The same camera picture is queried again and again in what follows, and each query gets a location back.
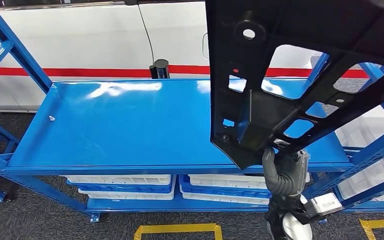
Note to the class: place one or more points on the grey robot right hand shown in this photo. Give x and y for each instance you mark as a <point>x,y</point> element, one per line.
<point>284,187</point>

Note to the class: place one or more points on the long black plastic panel part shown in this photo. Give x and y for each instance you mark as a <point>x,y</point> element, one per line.
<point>344,26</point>

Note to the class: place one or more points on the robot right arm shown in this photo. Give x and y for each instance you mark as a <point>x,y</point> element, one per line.
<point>294,228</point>

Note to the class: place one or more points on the blue steel shelf rack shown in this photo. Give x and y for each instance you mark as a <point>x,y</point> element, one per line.
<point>129,132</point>
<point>377,191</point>
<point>0,130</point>

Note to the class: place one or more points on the blue plastic bin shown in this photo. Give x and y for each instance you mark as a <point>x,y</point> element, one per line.
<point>119,188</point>
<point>218,192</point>

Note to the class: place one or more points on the small white screw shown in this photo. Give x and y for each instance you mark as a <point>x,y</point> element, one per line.
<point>51,118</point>

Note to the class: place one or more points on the white car with red stripe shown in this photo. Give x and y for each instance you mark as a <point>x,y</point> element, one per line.
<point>79,39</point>

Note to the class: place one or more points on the black cylinder post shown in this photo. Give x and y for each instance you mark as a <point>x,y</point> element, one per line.
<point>160,69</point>

